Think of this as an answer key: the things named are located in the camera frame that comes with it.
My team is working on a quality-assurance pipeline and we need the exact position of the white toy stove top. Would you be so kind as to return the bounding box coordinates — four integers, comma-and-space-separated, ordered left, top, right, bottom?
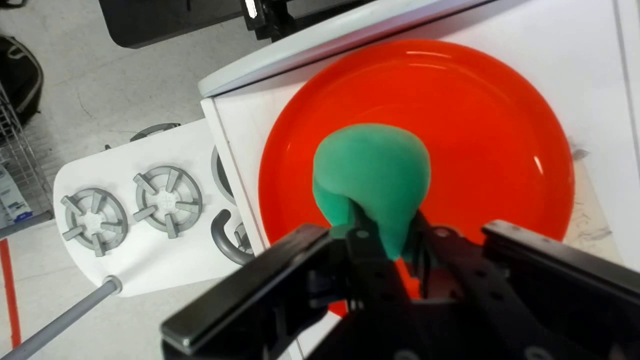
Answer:
54, 122, 265, 297

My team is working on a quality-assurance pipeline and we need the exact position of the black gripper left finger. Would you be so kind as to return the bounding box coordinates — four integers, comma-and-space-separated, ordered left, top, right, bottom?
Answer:
161, 224, 352, 357

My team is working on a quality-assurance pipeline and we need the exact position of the orange plate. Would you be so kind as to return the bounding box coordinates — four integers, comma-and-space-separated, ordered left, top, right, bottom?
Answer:
259, 38, 577, 318

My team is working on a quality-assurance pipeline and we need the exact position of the white toy kitchen cabinet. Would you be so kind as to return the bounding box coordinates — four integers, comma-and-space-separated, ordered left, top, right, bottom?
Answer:
200, 0, 638, 265

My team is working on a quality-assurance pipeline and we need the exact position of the green plush toy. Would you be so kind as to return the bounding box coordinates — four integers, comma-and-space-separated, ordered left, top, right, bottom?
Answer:
313, 125, 432, 260

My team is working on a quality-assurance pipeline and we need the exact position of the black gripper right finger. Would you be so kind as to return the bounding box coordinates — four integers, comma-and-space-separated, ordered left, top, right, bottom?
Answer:
483, 221, 640, 318

